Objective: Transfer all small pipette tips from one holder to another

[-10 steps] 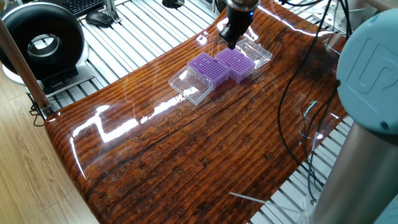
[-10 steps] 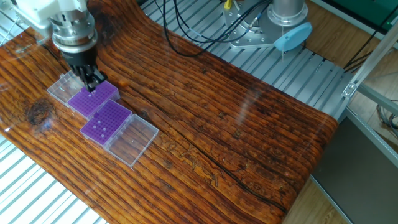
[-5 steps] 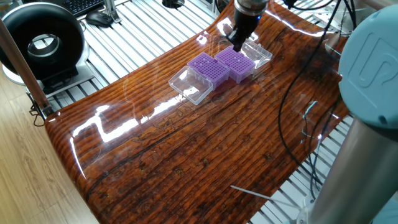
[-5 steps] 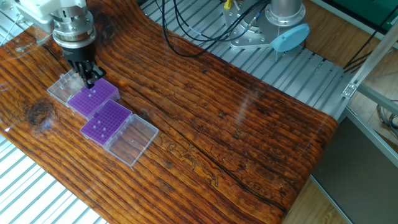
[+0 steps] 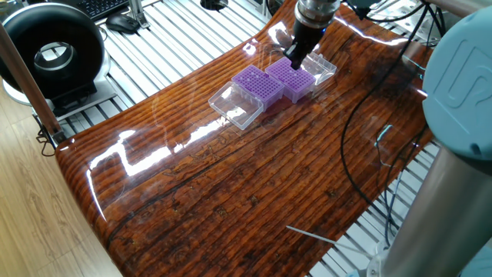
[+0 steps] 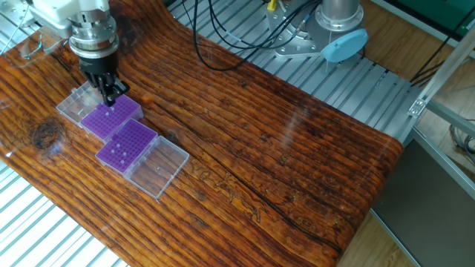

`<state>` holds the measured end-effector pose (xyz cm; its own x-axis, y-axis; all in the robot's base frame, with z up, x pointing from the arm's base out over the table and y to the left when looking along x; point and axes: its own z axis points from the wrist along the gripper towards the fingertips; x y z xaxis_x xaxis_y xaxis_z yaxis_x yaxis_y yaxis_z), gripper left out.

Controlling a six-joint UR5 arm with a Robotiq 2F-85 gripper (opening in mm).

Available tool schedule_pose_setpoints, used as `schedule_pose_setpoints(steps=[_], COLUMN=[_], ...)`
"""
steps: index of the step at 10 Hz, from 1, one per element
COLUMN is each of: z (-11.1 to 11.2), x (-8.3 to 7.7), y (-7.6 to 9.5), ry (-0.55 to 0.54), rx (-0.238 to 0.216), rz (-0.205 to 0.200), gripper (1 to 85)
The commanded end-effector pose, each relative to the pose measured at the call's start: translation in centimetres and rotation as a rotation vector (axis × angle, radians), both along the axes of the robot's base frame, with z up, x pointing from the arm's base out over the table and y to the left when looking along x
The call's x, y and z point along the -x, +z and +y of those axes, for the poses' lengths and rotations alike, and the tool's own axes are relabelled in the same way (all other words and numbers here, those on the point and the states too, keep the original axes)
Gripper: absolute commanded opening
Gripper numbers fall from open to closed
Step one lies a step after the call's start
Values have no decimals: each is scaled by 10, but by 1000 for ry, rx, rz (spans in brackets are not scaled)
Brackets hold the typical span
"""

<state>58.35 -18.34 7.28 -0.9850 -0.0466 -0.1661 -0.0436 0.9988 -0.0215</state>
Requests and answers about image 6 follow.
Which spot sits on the yellow connector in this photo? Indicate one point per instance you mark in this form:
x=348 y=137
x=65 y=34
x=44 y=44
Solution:
x=272 y=4

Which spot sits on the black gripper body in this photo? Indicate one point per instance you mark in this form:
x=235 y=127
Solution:
x=98 y=66

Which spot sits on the aluminium frame rail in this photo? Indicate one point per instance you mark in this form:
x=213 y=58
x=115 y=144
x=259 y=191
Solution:
x=452 y=118

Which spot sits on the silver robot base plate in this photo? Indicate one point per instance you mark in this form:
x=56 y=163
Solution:
x=293 y=46

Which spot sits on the metal connector blue rings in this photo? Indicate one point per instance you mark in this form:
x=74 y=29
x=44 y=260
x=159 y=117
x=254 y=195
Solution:
x=301 y=22

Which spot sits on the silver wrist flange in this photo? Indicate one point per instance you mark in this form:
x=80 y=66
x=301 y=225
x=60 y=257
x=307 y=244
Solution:
x=92 y=39

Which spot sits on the white wrist mounting bracket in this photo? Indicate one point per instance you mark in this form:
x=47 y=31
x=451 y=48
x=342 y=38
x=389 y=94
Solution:
x=52 y=11

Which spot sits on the dark grey panel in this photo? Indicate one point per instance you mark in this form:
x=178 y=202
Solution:
x=426 y=222

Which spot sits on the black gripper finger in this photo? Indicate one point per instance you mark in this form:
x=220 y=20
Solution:
x=116 y=89
x=99 y=84

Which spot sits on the perforated metal plate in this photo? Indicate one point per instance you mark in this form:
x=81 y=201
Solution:
x=9 y=9

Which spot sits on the glossy wood grain sheet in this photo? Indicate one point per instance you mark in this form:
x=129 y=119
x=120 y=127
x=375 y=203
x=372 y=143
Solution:
x=259 y=167

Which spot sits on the aluminium frame post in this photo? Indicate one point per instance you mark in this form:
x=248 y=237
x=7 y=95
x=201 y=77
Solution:
x=445 y=70

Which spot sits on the purple tip holder clear lid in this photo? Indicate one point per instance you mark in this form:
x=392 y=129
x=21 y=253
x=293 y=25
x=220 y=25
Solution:
x=100 y=124
x=148 y=167

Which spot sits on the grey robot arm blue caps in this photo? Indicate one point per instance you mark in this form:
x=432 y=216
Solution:
x=339 y=11

